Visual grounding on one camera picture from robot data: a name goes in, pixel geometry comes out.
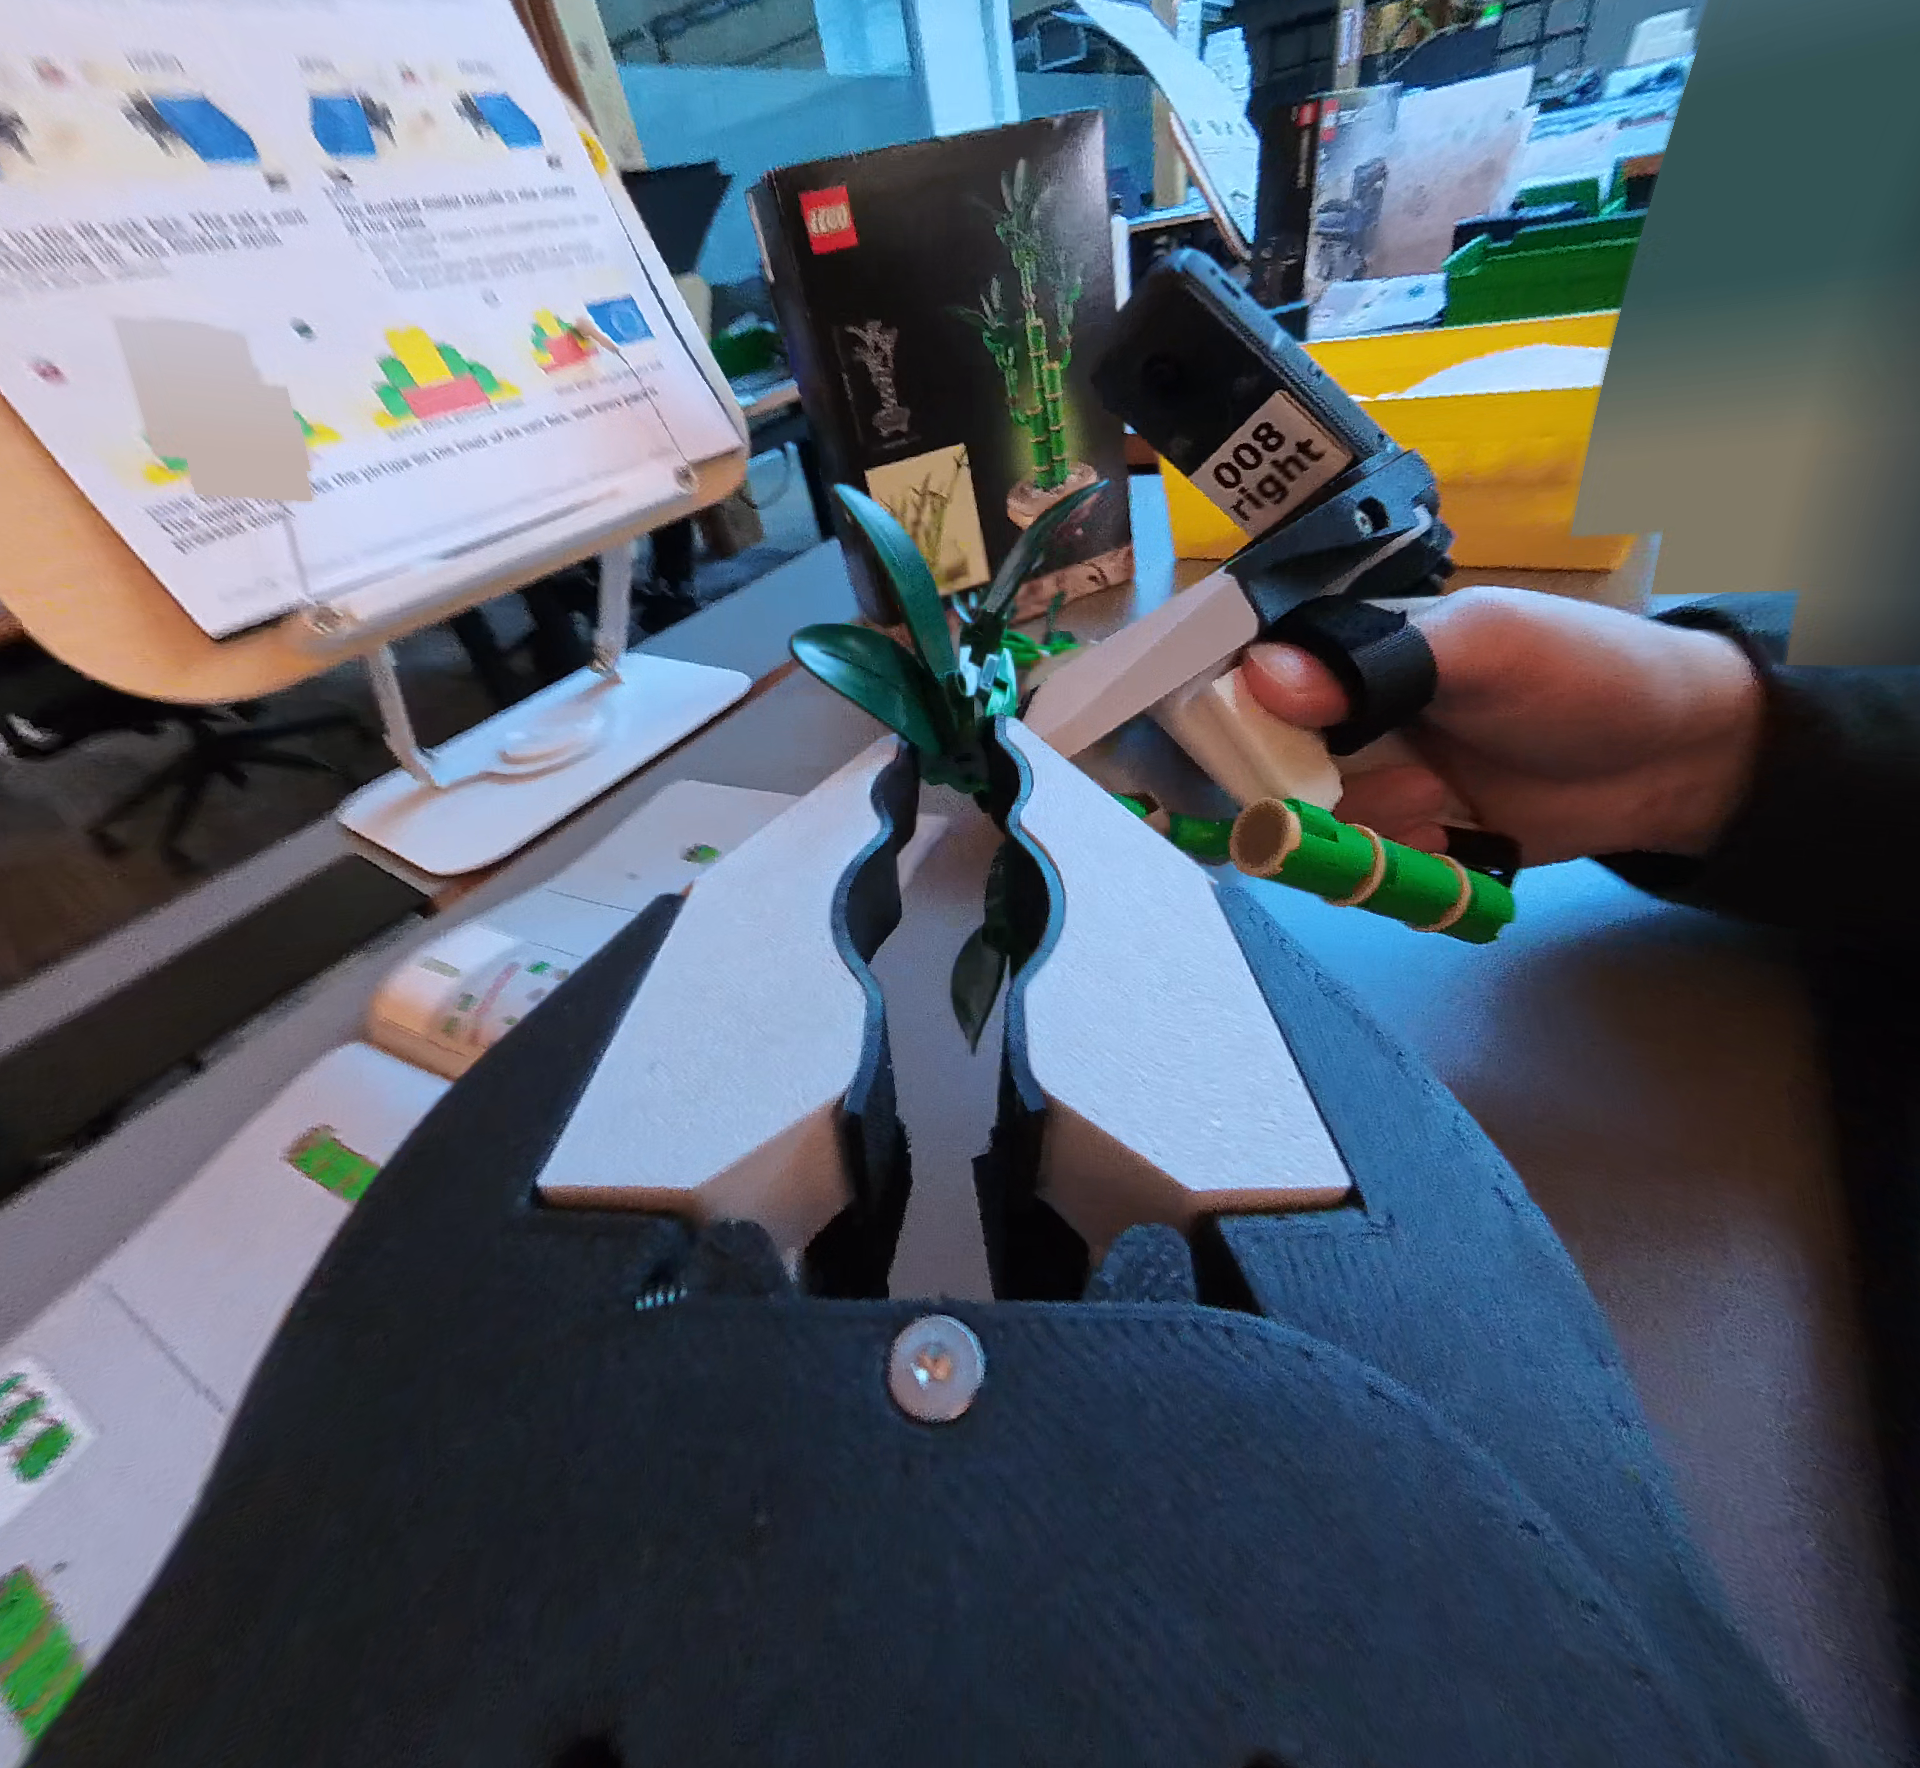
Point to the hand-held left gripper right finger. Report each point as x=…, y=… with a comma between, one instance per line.
x=1188, y=1029

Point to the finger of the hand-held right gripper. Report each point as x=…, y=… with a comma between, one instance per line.
x=1156, y=668

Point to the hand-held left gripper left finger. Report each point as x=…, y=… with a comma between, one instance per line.
x=719, y=1029

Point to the tan-capped green bamboo stalk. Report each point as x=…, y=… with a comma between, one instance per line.
x=1398, y=878

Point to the thin green bamboo branch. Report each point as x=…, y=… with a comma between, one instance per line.
x=873, y=672

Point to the yellow plastic bin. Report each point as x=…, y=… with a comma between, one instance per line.
x=1502, y=458

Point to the building instruction booklet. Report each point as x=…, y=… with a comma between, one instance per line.
x=151, y=1271

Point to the person's right forearm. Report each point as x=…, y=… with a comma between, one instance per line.
x=1835, y=806

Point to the grey desk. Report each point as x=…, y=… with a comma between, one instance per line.
x=1621, y=1122

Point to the person's right hand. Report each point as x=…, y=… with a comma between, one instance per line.
x=1576, y=739

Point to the black toy set box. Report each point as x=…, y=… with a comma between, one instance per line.
x=1349, y=190

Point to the bamboo set box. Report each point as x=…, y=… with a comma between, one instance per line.
x=930, y=297

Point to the white patterned box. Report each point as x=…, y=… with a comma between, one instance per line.
x=1474, y=163

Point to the green plastic bin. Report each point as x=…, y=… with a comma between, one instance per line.
x=1541, y=275

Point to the adjoining grey table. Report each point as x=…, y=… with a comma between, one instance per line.
x=737, y=625

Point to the printed instruction sheet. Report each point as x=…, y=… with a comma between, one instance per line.
x=302, y=221

